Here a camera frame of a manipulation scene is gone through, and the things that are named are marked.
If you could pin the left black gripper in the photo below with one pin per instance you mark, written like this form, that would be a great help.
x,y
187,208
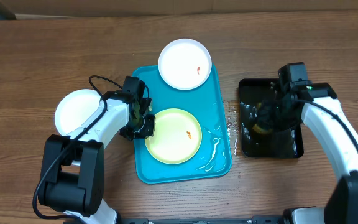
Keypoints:
x,y
149,131

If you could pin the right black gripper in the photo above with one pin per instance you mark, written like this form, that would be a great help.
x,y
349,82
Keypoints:
x,y
268,115

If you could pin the yellow green sponge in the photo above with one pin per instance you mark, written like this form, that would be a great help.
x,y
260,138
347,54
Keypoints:
x,y
261,130

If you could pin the white plate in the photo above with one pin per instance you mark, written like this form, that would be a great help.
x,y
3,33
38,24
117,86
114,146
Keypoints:
x,y
184,64
75,109

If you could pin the white plate top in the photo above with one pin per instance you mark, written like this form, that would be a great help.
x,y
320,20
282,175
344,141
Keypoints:
x,y
184,64

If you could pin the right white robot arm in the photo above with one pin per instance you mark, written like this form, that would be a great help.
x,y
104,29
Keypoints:
x,y
318,108

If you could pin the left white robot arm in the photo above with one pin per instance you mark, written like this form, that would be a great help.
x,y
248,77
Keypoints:
x,y
71,184

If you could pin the black water tray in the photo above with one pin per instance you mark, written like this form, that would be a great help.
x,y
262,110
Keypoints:
x,y
286,144

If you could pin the teal plastic tray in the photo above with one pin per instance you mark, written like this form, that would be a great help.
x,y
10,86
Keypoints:
x,y
205,103

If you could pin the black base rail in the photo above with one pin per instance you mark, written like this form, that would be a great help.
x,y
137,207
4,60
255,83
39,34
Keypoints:
x,y
259,219

